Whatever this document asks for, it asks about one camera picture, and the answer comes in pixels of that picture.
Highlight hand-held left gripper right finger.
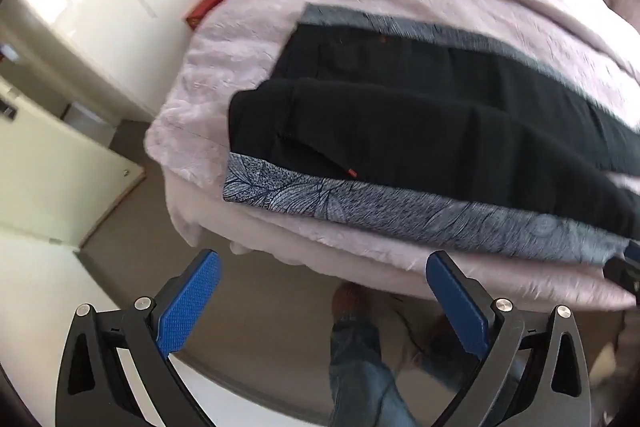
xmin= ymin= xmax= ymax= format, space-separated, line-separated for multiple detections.
xmin=425 ymin=250 xmax=594 ymax=427

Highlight cream door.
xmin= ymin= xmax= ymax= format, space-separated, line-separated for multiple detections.
xmin=0 ymin=74 xmax=147 ymax=253

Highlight red box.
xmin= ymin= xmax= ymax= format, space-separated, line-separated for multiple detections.
xmin=183 ymin=0 xmax=236 ymax=29

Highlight person's leg in jeans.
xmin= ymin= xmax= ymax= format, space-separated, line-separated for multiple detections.
xmin=327 ymin=282 xmax=426 ymax=427

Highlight black pants with grey band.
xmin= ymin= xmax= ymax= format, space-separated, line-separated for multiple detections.
xmin=223 ymin=3 xmax=640 ymax=266

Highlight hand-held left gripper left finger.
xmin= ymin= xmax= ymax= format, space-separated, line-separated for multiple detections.
xmin=55 ymin=249 xmax=222 ymax=427

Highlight embossed lilac bed blanket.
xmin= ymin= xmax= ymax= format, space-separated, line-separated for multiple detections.
xmin=145 ymin=0 xmax=640 ymax=313

